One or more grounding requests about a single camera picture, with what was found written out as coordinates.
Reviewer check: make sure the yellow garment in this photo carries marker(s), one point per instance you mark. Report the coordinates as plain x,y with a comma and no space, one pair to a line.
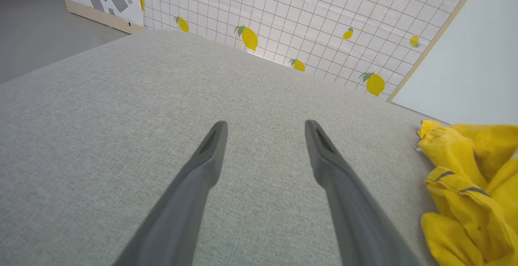
475,193

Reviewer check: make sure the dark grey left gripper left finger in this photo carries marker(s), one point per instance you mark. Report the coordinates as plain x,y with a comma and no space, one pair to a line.
184,205

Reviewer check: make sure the lemon print grid panel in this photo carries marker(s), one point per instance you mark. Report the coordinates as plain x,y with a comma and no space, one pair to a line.
307,27

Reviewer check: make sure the plain white panel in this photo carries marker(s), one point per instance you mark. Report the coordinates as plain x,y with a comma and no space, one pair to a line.
465,55

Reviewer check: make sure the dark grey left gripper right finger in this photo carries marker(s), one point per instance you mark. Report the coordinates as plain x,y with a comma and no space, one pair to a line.
352,209

